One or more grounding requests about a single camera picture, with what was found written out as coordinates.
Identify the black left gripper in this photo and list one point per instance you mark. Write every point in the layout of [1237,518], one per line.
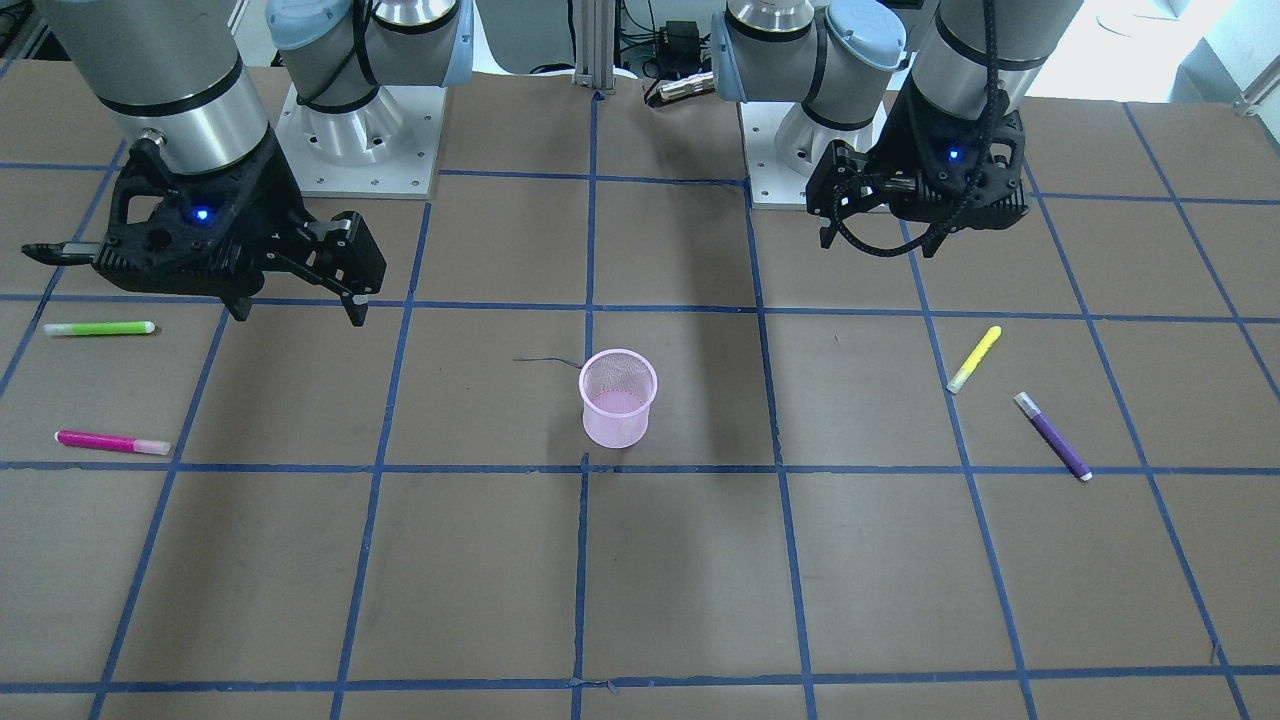
[893,166]

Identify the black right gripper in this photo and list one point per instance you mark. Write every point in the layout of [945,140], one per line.
[268,212]

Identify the purple pen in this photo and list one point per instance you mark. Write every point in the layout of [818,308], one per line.
[1053,437]

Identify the pink pen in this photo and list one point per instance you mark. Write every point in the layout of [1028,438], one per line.
[106,442]

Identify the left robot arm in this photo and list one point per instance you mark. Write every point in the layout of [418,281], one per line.
[838,61]

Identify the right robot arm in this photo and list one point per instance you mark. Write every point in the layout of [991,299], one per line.
[174,66]

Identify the pink mesh cup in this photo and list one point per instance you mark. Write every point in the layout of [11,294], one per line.
[617,388]

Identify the black power adapter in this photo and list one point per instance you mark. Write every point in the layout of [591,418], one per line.
[678,41]

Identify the yellow pen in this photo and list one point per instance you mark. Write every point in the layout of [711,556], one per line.
[975,357]

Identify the green pen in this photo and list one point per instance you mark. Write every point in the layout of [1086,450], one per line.
[98,329]

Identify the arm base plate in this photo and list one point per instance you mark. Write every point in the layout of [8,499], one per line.
[387,150]
[781,146]

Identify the aluminium frame post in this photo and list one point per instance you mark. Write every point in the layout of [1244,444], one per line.
[593,27]

